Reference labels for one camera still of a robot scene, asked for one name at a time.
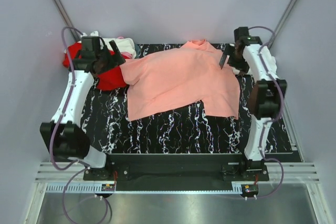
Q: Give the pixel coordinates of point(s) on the left small circuit board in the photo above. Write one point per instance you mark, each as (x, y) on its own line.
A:
(108, 187)

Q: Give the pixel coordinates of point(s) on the folded white t-shirt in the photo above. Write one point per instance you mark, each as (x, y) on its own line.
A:
(255, 62)

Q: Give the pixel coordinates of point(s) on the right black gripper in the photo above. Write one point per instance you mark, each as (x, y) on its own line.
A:
(242, 66)

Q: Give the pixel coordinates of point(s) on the cream white t-shirt in pile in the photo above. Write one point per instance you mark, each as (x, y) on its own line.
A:
(105, 41)

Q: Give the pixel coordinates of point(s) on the aluminium rail frame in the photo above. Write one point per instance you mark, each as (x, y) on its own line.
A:
(72, 181)

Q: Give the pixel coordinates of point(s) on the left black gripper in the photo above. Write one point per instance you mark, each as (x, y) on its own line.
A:
(117, 54)

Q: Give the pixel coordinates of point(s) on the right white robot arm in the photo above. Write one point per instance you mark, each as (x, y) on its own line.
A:
(265, 105)

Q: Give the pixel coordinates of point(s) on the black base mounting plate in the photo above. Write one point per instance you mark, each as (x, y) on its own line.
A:
(178, 172)

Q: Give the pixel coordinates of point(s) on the black marble pattern mat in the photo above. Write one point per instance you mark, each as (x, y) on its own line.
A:
(188, 129)

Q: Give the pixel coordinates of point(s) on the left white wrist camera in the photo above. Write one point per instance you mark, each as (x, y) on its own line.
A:
(94, 33)

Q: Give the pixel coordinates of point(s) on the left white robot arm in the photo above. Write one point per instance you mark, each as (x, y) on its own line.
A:
(63, 135)

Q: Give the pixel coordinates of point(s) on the red t-shirt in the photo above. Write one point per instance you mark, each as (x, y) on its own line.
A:
(107, 81)

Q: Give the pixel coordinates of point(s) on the small circuit board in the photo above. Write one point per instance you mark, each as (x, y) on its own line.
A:
(249, 188)
(108, 187)

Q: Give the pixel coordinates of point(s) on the salmon pink t-shirt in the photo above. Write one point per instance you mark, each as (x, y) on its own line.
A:
(174, 78)

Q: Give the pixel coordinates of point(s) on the right small circuit board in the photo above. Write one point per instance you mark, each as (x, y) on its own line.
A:
(249, 188)

